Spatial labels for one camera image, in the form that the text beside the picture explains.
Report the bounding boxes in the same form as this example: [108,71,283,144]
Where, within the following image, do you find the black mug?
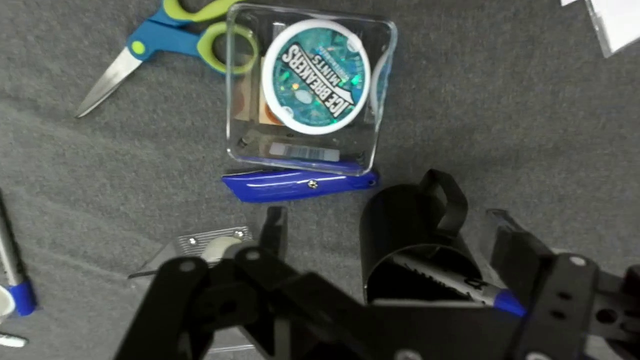
[359,169,498,308]

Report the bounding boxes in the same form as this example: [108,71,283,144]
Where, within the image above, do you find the white label sheets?
[585,0,640,60]

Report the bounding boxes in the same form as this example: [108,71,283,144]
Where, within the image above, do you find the clear square plastic box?
[225,2,400,177]

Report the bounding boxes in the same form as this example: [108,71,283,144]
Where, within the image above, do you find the blue capped black marker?
[393,251,528,318]

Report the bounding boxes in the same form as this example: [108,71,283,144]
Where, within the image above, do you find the white marker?
[0,332,31,350]

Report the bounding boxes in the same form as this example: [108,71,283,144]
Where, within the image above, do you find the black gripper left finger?
[113,207,377,360]

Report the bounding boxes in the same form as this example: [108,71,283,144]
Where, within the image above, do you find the small white round cap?
[0,286,16,327]

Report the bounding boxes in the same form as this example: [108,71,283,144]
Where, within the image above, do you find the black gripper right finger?
[489,209,640,360]

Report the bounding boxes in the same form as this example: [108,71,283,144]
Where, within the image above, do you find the Ice Breakers mints tin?
[261,18,372,139]

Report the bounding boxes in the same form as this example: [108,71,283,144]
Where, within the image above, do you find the blue green scissors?
[75,0,261,121]

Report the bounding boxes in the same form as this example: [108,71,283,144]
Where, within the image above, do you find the small clear acrylic holder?
[127,225,256,283]

